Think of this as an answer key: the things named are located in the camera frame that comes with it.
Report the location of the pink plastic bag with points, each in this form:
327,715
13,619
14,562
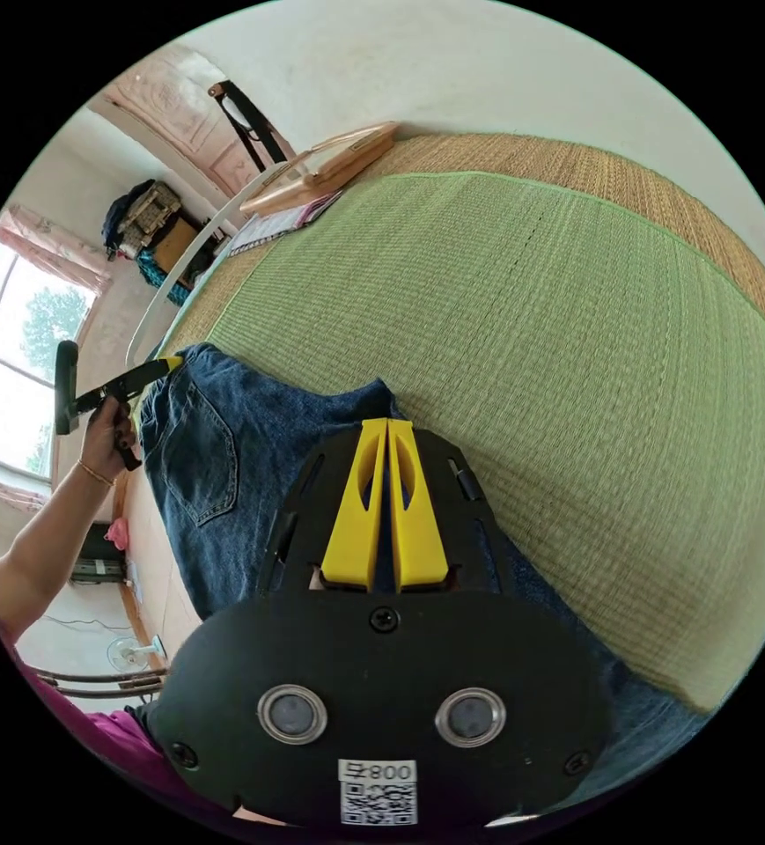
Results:
117,533

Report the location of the pink panelled door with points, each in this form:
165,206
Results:
184,112

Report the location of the bed with woven mat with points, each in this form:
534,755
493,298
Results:
521,330

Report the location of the window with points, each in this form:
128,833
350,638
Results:
6,356

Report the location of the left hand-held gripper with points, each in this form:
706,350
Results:
113,389

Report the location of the person's body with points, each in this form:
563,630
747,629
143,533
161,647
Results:
98,746

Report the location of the white curved pole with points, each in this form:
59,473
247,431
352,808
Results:
187,254

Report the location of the person's left forearm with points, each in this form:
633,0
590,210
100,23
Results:
39,541

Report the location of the white standing fan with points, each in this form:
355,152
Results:
132,655

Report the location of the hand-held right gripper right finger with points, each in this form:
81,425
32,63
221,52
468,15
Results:
418,528

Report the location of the striped patterned cloth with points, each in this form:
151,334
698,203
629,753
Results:
283,226

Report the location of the wooden framed board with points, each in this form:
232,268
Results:
316,173

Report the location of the person's left hand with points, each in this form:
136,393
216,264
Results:
106,443

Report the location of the blue long pants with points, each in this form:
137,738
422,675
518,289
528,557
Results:
214,449

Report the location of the pink curtain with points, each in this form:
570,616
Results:
52,247

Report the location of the black appliance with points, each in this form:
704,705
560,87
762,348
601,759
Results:
97,561

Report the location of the cluttered shelf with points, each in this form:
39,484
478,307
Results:
151,231

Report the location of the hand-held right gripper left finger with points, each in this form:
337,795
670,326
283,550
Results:
354,528

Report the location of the wooden chair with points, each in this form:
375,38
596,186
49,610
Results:
105,680

